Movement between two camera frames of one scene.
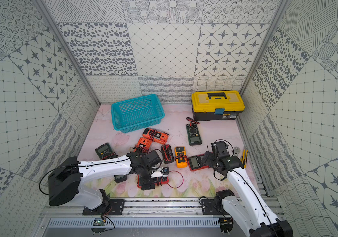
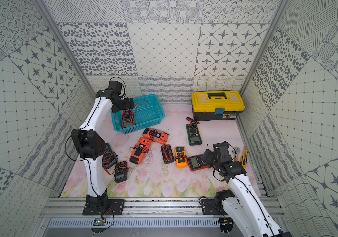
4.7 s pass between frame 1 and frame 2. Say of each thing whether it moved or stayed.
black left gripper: moved
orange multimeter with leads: stayed
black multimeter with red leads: stayed
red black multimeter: moved
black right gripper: stayed
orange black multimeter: stayed
